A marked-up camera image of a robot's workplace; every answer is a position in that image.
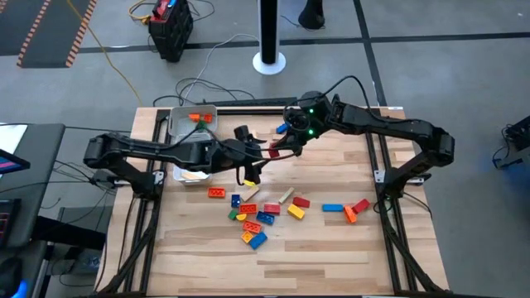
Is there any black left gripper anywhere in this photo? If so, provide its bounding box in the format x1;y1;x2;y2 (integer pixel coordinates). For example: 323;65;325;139
205;124;267;186

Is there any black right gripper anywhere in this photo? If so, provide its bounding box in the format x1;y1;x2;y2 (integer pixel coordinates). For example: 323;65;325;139
271;108;322;161

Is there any large yellow toy brick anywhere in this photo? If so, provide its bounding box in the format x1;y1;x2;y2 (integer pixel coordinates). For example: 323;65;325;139
287;203;306;221

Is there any black pole white round base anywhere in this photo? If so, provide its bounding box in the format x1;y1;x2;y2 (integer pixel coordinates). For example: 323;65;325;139
252;0;287;76

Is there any black round stand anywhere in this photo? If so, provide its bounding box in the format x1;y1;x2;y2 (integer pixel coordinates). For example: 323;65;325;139
297;0;326;31

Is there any black and red tool case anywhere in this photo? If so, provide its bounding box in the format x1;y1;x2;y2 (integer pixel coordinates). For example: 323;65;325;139
147;0;195;64

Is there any black side desk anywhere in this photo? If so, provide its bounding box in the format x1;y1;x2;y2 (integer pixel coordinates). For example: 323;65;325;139
0;123;66;249

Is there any black mat orange striped edge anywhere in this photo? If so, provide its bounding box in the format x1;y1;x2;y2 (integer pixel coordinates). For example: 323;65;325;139
15;0;99;70
0;0;50;58

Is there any black tablet screen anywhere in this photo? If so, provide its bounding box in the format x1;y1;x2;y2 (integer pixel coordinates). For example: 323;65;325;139
0;148;31;175

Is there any white paper sheet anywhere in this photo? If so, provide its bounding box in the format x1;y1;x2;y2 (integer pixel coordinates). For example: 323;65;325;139
0;123;29;155

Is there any black display screen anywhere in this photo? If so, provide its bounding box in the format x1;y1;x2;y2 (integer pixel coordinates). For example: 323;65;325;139
0;198;22;249

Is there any black computer mouse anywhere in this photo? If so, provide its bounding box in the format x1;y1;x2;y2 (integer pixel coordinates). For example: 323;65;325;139
0;256;30;298

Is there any black aluminium table frame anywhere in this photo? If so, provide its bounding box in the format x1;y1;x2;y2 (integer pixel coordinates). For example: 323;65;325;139
97;105;451;298

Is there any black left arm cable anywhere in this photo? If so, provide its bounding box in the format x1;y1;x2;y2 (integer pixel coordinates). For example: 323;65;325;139
165;123;223;148

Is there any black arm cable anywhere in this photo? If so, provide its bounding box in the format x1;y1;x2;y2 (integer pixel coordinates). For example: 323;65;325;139
165;123;223;148
285;74;388;125

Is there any black floor cable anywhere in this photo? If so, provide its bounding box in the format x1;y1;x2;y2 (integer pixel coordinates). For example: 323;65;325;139
152;76;257;108

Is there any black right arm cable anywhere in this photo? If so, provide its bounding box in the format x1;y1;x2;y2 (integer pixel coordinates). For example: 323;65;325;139
285;74;388;125

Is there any white floor cable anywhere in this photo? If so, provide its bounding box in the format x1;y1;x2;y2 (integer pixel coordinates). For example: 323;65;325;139
181;32;260;104

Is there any yellow floor cable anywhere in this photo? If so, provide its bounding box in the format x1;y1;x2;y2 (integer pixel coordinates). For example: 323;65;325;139
65;0;152;107

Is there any black equipment with cables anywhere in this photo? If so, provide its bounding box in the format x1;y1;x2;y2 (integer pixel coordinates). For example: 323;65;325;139
491;114;530;170

